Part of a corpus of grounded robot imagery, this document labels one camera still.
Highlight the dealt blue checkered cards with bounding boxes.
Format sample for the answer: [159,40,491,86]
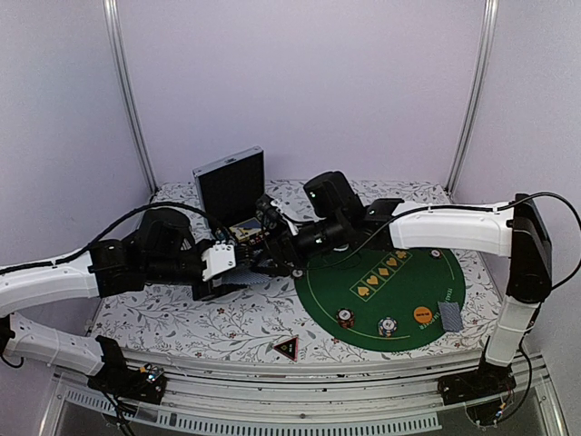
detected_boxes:
[438,302,464,332]

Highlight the aluminium frame post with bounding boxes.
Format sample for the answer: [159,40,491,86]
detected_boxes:
[445,0,499,198]
[103,0,159,194]

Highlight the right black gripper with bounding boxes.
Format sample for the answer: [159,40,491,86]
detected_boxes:
[251,213,349,276]

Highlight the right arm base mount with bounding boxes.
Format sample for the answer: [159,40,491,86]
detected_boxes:
[437,361,517,426]

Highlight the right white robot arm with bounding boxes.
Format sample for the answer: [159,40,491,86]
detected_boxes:
[256,172,557,396]

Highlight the round green poker mat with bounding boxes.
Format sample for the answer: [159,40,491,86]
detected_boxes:
[295,249,467,352]

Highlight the boxed playing card deck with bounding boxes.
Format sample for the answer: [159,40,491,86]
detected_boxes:
[230,217,261,243]

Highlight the left aluminium frame post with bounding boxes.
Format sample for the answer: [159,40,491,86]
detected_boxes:
[103,0,159,194]

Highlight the red black triangle card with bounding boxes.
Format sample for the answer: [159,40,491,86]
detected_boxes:
[273,336,299,362]

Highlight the floral tablecloth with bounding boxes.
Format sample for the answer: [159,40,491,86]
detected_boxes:
[93,179,509,364]

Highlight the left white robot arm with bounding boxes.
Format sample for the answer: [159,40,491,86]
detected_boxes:
[1,202,236,394]

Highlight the orange big blind button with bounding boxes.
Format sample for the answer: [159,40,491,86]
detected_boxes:
[413,306,433,324]

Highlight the right aluminium frame post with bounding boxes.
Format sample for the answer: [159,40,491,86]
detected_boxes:
[445,0,499,198]

